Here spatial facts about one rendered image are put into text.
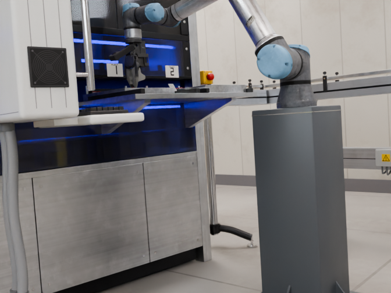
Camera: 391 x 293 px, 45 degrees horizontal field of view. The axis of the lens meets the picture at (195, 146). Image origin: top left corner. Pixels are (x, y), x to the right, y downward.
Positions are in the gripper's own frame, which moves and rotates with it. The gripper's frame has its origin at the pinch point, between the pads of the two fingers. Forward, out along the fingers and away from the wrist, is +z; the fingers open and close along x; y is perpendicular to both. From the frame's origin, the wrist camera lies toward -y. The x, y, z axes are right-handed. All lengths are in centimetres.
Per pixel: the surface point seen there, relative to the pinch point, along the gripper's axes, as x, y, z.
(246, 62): 168, 269, -41
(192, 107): 6.9, 41.0, 10.1
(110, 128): 6.1, -9.0, 17.8
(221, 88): -23.8, 31.4, 3.4
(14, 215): -10, -60, 45
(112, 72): 13.6, -1.0, -7.2
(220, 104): -12.7, 41.0, 9.9
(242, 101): 25, 99, 7
